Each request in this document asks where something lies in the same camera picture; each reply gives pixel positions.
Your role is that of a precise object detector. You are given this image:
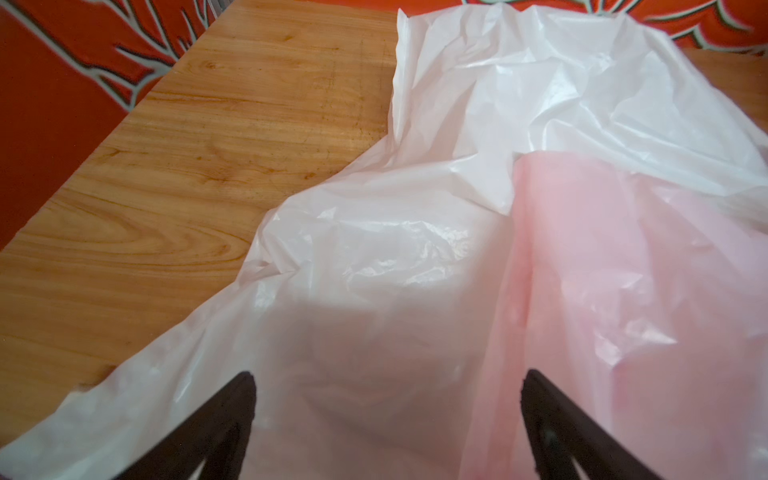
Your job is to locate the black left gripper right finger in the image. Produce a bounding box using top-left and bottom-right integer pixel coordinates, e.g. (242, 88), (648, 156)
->
(521, 369), (659, 479)

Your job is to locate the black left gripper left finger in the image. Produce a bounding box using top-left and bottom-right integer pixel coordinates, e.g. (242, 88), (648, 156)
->
(117, 371), (257, 480)

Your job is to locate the plain pink plastic bag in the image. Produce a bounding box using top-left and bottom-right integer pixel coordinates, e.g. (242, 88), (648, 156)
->
(460, 152), (767, 479)

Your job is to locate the white plastic bag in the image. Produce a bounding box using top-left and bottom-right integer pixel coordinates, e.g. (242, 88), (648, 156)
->
(1, 5), (767, 479)

